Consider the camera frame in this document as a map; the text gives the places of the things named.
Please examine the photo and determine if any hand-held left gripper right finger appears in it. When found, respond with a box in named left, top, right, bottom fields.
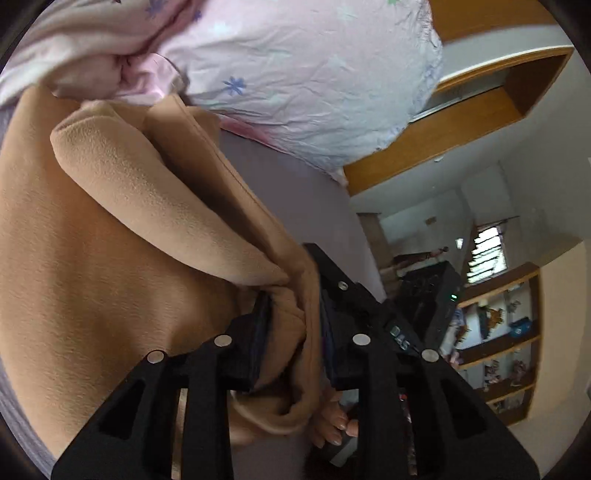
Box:
left=320, top=293, right=539, bottom=480

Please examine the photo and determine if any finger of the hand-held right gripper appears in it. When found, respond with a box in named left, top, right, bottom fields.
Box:
left=302, top=243, right=394, bottom=334

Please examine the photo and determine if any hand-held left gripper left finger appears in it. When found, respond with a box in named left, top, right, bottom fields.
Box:
left=51, top=293, right=274, bottom=480

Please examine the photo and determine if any tan fleece garment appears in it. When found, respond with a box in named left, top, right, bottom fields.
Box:
left=0, top=87, right=334, bottom=457

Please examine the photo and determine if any person's right hand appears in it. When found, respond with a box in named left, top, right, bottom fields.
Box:
left=311, top=387, right=361, bottom=449

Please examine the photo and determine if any window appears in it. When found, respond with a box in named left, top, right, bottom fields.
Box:
left=467, top=223, right=509, bottom=283

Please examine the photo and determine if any wooden shelf unit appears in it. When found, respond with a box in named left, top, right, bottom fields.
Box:
left=450, top=262, right=542, bottom=426

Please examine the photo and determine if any wooden headboard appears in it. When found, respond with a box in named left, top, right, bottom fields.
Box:
left=344, top=0, right=574, bottom=195

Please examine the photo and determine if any white floral pillow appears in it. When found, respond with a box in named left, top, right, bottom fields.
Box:
left=154, top=0, right=445, bottom=172

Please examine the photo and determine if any pink striped blanket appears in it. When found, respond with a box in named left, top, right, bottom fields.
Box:
left=0, top=0, right=191, bottom=108

